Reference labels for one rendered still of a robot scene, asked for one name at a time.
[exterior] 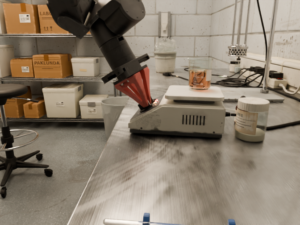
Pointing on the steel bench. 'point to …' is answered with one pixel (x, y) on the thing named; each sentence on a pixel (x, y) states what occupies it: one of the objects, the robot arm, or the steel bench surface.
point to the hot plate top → (178, 92)
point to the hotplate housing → (182, 118)
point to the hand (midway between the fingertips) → (145, 102)
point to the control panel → (150, 108)
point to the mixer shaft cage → (239, 51)
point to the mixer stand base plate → (236, 93)
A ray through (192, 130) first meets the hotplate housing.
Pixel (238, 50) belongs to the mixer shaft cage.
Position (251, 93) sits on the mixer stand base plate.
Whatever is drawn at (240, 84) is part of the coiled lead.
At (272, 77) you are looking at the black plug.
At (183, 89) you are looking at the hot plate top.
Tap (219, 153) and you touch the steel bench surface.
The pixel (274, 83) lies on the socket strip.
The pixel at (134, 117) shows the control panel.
